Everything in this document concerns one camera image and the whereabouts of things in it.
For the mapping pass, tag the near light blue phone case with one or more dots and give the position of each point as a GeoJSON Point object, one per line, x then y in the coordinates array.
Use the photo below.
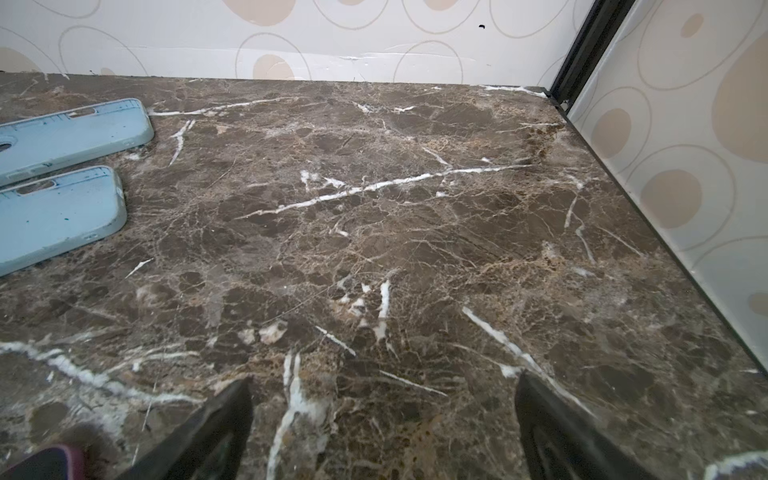
{"type": "Point", "coordinates": [45, 218]}

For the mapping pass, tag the black corner frame post right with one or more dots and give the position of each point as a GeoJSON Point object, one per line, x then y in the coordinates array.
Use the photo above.
{"type": "Point", "coordinates": [598, 30]}

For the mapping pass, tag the light blue phone case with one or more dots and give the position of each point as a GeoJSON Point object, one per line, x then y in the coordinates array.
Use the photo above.
{"type": "Point", "coordinates": [45, 218]}
{"type": "Point", "coordinates": [48, 143]}

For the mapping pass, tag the pink phone black screen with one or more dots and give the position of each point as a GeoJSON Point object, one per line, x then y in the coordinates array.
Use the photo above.
{"type": "Point", "coordinates": [57, 462]}

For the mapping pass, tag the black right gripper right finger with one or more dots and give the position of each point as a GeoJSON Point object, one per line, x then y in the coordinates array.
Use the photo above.
{"type": "Point", "coordinates": [559, 444]}

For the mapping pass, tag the far light blue phone case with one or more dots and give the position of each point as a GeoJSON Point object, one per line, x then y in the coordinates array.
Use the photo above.
{"type": "Point", "coordinates": [48, 143]}

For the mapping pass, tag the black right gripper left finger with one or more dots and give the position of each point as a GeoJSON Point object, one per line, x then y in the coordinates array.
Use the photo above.
{"type": "Point", "coordinates": [209, 445]}

